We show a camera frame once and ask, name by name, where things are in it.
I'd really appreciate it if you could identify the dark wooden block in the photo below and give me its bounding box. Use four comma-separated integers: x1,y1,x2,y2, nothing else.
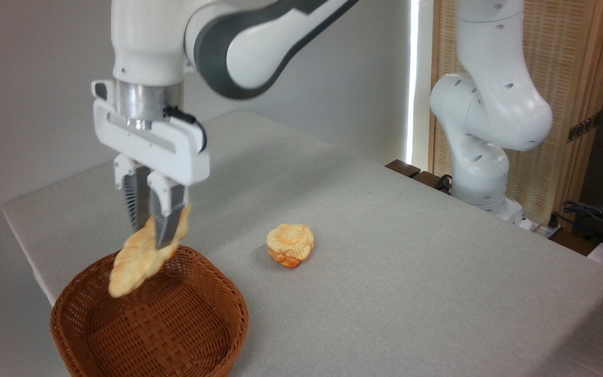
411,170,453,195
385,159,422,179

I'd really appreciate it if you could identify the wooden slatted folding screen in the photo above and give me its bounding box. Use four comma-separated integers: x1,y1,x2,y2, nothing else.
428,0,603,227

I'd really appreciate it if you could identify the white power strip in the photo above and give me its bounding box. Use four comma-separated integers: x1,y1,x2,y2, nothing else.
530,221,564,240

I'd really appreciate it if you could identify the metal screen hinge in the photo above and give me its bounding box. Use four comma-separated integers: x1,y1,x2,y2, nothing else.
567,112,602,143

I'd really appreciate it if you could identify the round golden bread roll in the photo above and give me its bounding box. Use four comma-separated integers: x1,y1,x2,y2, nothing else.
266,224,315,269

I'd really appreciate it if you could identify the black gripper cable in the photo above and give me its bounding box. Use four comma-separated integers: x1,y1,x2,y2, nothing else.
164,106,208,153

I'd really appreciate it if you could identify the black cable bundle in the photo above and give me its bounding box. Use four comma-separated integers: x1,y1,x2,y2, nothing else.
549,200,603,248

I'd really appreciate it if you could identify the long braided bread loaf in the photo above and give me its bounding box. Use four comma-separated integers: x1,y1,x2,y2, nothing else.
108,203,192,298

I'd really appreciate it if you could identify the brown woven wicker basket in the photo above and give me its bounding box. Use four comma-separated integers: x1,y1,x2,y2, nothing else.
50,245,250,377

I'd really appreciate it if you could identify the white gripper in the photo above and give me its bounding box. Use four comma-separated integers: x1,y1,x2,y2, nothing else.
91,80,211,250

